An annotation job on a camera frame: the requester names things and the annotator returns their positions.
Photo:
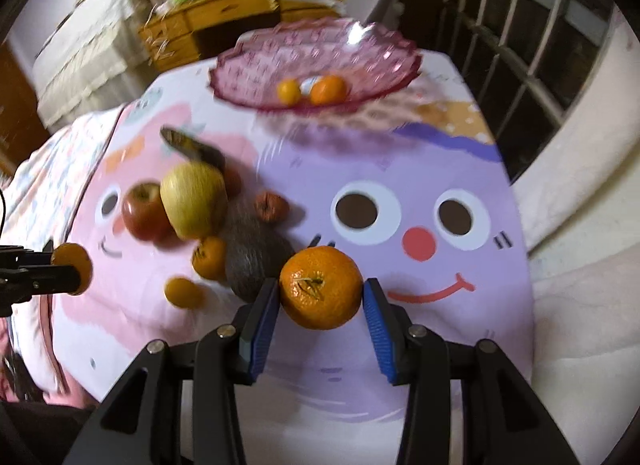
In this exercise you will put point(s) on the dark green avocado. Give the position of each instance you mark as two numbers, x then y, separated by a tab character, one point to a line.
255	252

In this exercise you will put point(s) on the small orange kumquat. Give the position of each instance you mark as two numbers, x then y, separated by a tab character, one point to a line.
289	92

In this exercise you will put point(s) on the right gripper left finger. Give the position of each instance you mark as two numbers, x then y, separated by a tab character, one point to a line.
138	422

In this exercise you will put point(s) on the small dark red fruit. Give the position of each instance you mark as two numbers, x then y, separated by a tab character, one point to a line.
271	208

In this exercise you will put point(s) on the yellow pear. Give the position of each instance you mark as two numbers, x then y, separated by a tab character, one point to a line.
195	199

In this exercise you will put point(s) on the cartoon monster printed cloth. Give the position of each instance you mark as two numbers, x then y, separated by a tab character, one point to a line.
413	190

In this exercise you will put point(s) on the white curtain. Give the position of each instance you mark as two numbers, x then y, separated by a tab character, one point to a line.
579	203

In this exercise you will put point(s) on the orange mandarin with leaf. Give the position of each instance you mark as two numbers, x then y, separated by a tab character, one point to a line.
321	288

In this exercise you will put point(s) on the pink glass fruit plate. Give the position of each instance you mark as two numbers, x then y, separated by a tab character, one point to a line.
374	61

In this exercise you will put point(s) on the dark overripe banana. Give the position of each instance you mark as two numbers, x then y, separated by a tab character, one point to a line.
193	149

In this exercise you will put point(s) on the small round orange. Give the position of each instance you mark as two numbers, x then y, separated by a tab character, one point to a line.
74	255

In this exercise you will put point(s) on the large orange mandarin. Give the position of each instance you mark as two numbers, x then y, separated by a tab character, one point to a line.
329	90

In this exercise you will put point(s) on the small orange mandarin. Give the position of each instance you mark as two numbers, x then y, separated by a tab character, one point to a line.
209	259

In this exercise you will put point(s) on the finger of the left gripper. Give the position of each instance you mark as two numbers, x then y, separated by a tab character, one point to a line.
19	255
40	280

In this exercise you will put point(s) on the wooden desk with drawers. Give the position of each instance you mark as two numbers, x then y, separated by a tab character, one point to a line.
202	29

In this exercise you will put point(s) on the red apple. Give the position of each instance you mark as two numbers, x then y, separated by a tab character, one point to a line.
143	212

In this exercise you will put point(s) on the metal window grille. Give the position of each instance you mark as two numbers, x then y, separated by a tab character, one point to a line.
526	63

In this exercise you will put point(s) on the brown wooden door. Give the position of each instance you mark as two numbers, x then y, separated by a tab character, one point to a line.
21	129

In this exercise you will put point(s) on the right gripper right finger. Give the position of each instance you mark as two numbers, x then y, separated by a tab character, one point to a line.
504	422

